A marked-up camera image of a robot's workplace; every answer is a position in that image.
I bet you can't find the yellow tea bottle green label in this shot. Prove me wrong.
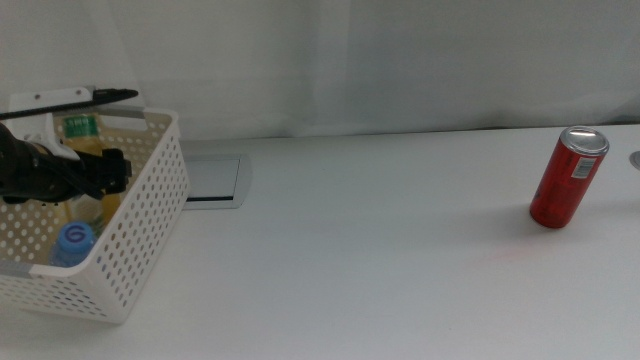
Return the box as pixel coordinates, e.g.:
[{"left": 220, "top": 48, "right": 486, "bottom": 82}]
[{"left": 52, "top": 113, "right": 124, "bottom": 236}]

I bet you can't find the clear water bottle blue cap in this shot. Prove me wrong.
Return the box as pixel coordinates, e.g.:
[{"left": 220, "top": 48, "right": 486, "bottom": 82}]
[{"left": 48, "top": 221, "right": 97, "bottom": 268}]

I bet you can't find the red drink can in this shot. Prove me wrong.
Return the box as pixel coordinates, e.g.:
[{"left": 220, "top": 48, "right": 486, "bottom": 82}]
[{"left": 529, "top": 125, "right": 611, "bottom": 230}]

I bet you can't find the white perforated plastic basket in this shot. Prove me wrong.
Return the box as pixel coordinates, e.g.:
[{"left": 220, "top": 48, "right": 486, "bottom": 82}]
[{"left": 0, "top": 107, "right": 191, "bottom": 325}]

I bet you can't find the white cloth backdrop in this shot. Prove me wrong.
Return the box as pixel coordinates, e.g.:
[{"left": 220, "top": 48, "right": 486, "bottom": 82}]
[{"left": 0, "top": 0, "right": 640, "bottom": 146}]

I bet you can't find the black braided cable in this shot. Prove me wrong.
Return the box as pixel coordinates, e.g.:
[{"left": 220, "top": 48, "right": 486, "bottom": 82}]
[{"left": 0, "top": 88, "right": 140, "bottom": 121}]

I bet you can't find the silver rectangular table cable hatch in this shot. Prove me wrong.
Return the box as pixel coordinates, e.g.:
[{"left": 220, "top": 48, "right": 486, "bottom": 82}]
[{"left": 182, "top": 153, "right": 254, "bottom": 210}]

